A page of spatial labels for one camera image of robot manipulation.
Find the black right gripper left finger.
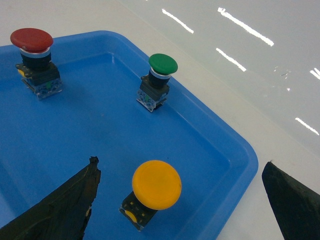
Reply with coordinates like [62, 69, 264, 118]
[0, 156, 101, 240]

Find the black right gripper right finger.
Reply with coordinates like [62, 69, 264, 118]
[261, 161, 320, 240]

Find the yellow mushroom push button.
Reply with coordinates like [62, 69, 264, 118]
[119, 159, 182, 232]

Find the red mushroom push button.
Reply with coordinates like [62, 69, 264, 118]
[10, 28, 63, 100]

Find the blue plastic tray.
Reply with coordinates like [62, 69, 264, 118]
[0, 31, 259, 240]

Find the green mushroom push button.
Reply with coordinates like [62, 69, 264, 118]
[136, 53, 178, 112]

